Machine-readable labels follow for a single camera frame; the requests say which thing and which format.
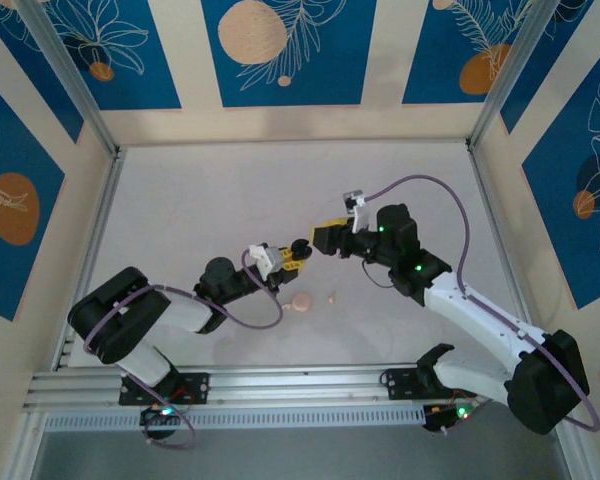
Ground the black controller box green light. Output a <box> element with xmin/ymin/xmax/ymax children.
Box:
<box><xmin>138</xmin><ymin>403</ymin><xmax>182</xmax><ymax>442</ymax></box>
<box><xmin>421</xmin><ymin>401</ymin><xmax>475</xmax><ymax>436</ymax></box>

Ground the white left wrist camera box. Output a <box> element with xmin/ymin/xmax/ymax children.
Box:
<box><xmin>248</xmin><ymin>243</ymin><xmax>282</xmax><ymax>281</ymax></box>

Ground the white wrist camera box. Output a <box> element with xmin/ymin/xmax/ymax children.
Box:
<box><xmin>341</xmin><ymin>188</ymin><xmax>370</xmax><ymax>234</ymax></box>
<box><xmin>248</xmin><ymin>243</ymin><xmax>282</xmax><ymax>281</ymax></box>

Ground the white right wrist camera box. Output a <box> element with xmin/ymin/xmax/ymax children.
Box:
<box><xmin>341</xmin><ymin>188</ymin><xmax>370</xmax><ymax>234</ymax></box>

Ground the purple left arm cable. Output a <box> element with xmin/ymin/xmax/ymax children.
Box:
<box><xmin>82</xmin><ymin>248</ymin><xmax>285</xmax><ymax>450</ymax></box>

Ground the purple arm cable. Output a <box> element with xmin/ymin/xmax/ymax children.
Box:
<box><xmin>82</xmin><ymin>248</ymin><xmax>285</xmax><ymax>450</ymax></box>
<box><xmin>362</xmin><ymin>173</ymin><xmax>600</xmax><ymax>432</ymax></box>

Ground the thin black wire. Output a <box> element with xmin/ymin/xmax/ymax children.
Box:
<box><xmin>360</xmin><ymin>258</ymin><xmax>397</xmax><ymax>290</ymax></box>

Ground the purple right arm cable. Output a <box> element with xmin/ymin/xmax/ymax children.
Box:
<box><xmin>362</xmin><ymin>173</ymin><xmax>600</xmax><ymax>432</ymax></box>

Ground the aluminium side rail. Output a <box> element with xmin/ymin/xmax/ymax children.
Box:
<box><xmin>53</xmin><ymin>147</ymin><xmax>127</xmax><ymax>371</ymax></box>
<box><xmin>465</xmin><ymin>142</ymin><xmax>549</xmax><ymax>361</ymax></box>

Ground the aluminium cross rail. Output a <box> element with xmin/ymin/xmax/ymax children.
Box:
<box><xmin>23</xmin><ymin>362</ymin><xmax>577</xmax><ymax>411</ymax></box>

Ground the slotted grey cable duct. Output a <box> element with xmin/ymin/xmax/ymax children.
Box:
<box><xmin>44</xmin><ymin>407</ymin><xmax>426</xmax><ymax>432</ymax></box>

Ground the aluminium frame post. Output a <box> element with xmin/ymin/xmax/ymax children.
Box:
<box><xmin>467</xmin><ymin>0</ymin><xmax>566</xmax><ymax>150</ymax></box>
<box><xmin>15</xmin><ymin>0</ymin><xmax>120</xmax><ymax>157</ymax></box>

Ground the aluminium lower frame bar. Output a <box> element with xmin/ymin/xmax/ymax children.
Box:
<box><xmin>547</xmin><ymin>399</ymin><xmax>600</xmax><ymax>480</ymax></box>
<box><xmin>3</xmin><ymin>407</ymin><xmax>49</xmax><ymax>480</ymax></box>

